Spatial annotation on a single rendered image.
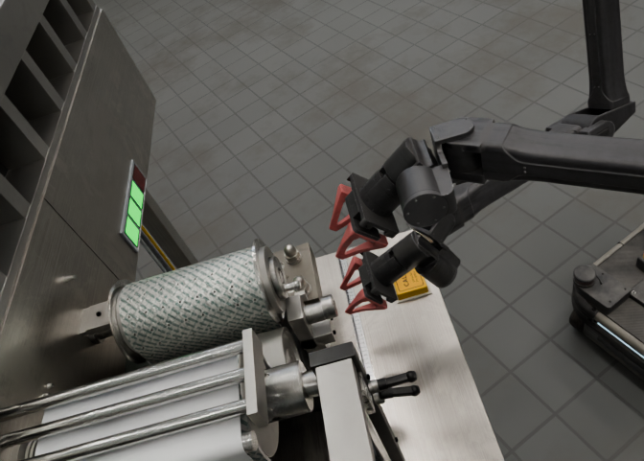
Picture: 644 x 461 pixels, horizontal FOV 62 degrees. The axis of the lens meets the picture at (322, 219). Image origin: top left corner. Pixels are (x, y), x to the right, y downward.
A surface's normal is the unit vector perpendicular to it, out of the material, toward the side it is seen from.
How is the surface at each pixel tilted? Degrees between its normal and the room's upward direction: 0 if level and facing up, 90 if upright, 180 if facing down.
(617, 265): 0
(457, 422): 0
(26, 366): 90
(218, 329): 93
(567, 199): 0
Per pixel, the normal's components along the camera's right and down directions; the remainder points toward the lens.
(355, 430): -0.26, -0.65
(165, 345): 0.17, 0.74
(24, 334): 0.95, -0.29
